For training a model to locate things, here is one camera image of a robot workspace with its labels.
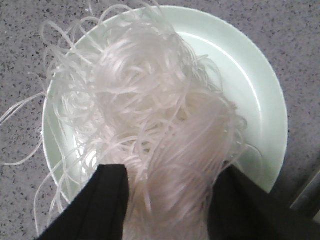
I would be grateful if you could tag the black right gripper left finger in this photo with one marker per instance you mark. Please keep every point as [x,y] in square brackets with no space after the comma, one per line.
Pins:
[99,210]

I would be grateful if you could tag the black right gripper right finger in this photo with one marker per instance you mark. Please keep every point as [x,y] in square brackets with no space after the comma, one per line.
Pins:
[240,210]

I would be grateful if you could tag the light green round plate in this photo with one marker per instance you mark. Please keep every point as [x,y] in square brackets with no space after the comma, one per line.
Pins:
[249,81]

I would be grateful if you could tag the white vermicelli noodle bundle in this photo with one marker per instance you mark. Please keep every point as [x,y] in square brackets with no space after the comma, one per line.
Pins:
[135,95]

